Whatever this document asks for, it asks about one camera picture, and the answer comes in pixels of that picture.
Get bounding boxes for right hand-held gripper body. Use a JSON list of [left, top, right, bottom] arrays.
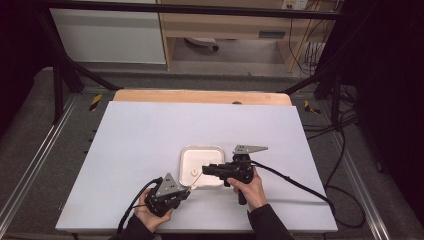
[[215, 144, 269, 188]]

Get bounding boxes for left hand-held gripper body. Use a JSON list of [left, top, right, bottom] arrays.
[[144, 172, 187, 218]]

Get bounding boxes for white rectangular tray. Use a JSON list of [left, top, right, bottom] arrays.
[[178, 144, 226, 190]]

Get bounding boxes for thin wooden skewer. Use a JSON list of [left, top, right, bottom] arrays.
[[190, 172, 205, 190]]

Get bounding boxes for person's left hand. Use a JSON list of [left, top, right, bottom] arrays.
[[133, 188, 175, 233]]

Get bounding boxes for person's right hand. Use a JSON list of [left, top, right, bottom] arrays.
[[227, 166, 268, 212]]

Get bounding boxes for light wooden table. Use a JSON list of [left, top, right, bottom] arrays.
[[113, 88, 293, 107]]

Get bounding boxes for yellow black floor tape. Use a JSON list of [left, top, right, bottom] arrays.
[[303, 99, 321, 115], [88, 93, 103, 112]]

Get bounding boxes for office chair base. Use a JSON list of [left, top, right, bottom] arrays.
[[184, 36, 221, 52]]

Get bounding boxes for wooden office desk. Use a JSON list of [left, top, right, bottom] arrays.
[[156, 0, 336, 73]]

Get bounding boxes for white cabinet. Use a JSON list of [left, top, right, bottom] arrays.
[[49, 7, 167, 65]]

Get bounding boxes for white power strip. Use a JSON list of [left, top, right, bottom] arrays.
[[281, 0, 310, 11]]

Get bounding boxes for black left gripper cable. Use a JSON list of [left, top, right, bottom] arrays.
[[116, 177, 164, 235]]

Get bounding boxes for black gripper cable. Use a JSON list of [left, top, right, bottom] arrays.
[[116, 177, 164, 235], [250, 160, 367, 230]]

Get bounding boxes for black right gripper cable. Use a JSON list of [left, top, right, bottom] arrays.
[[250, 160, 367, 230]]

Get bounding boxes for black floor cables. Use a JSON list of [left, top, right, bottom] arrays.
[[301, 84, 361, 141]]

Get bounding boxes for aluminium floor rail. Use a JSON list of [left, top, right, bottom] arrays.
[[0, 94, 80, 228], [332, 132, 392, 240]]

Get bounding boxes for hanging black cables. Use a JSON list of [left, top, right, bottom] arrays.
[[288, 9, 328, 77]]

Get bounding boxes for black metal frame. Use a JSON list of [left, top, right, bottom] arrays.
[[33, 0, 354, 125]]

